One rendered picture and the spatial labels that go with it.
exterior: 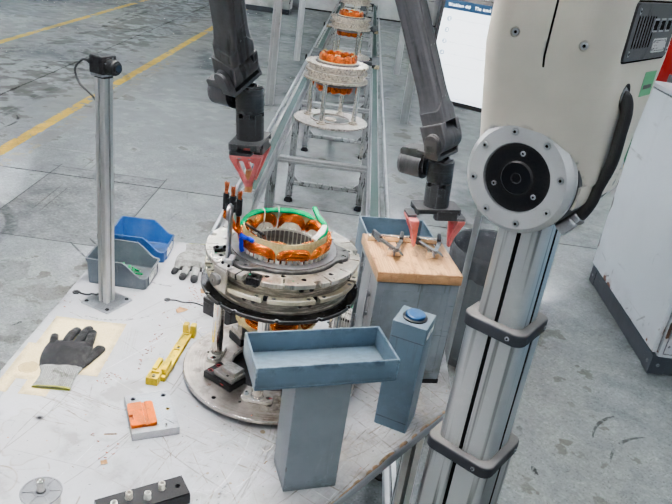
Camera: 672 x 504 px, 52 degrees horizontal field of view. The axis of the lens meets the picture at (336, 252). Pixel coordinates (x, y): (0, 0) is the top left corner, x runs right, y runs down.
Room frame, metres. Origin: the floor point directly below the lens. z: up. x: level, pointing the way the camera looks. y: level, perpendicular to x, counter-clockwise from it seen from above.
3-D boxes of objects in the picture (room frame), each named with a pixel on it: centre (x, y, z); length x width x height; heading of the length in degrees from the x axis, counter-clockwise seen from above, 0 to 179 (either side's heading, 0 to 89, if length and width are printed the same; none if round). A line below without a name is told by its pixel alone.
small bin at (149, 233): (1.82, 0.57, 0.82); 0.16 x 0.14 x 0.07; 92
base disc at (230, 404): (1.30, 0.11, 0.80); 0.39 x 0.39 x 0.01
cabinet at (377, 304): (1.43, -0.17, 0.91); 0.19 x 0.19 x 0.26; 11
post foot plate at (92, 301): (1.51, 0.56, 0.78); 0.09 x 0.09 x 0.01; 65
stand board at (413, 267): (1.43, -0.17, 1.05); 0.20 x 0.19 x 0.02; 11
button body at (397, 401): (1.20, -0.17, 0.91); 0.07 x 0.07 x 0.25; 70
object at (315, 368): (1.00, 0.00, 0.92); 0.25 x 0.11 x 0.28; 110
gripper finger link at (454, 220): (1.47, -0.24, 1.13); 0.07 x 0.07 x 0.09; 11
